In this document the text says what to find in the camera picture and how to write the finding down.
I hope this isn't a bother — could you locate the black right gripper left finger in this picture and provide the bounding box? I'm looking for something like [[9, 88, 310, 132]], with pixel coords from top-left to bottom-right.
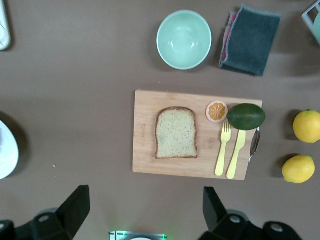
[[0, 185, 91, 240]]

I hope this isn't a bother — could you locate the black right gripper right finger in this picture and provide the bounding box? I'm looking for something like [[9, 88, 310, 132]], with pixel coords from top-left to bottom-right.
[[199, 186, 303, 240]]

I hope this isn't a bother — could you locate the white round plate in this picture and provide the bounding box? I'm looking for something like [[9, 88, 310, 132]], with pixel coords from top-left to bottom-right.
[[0, 119, 20, 180]]

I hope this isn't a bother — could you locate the bread slice with brown crust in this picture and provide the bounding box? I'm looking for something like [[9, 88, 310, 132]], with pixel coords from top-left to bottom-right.
[[154, 106, 199, 160]]

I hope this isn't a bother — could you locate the yellow plastic fork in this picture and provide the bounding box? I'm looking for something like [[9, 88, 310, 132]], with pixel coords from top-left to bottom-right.
[[214, 122, 232, 177]]

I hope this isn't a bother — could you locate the yellow plastic knife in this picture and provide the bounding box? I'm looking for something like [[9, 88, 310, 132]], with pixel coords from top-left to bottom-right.
[[226, 129, 247, 180]]

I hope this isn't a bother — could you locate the yellow toy lemon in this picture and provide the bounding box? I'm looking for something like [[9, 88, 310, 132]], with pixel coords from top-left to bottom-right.
[[292, 109, 320, 144], [281, 154, 316, 185]]

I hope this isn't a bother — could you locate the green avocado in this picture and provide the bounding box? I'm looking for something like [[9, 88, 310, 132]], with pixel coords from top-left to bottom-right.
[[226, 103, 267, 131]]

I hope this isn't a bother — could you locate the toy orange slice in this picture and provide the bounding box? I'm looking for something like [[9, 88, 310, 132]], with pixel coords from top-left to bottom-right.
[[205, 100, 229, 123]]

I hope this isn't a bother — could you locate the wooden cutting board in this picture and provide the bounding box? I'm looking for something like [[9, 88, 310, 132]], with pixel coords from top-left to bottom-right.
[[132, 89, 263, 181]]

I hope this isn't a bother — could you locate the pink folded cloth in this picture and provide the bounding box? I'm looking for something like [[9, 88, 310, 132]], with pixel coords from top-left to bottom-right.
[[219, 11, 238, 62]]

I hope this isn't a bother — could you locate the dark grey folded cloth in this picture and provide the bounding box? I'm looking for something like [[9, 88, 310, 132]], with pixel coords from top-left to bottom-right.
[[219, 3, 282, 77]]

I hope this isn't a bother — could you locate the mint green bowl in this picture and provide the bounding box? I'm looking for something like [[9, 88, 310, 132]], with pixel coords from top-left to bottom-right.
[[156, 9, 213, 71]]

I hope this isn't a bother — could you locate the cream tray with bear print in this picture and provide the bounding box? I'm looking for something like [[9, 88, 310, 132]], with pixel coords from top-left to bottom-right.
[[0, 0, 12, 52]]

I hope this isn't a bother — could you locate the pale green cup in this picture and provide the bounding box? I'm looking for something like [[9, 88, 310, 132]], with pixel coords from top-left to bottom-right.
[[312, 12, 320, 46]]

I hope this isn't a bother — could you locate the grey wire cup rack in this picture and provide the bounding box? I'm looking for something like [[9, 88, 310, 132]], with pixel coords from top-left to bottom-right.
[[301, 2, 320, 28]]

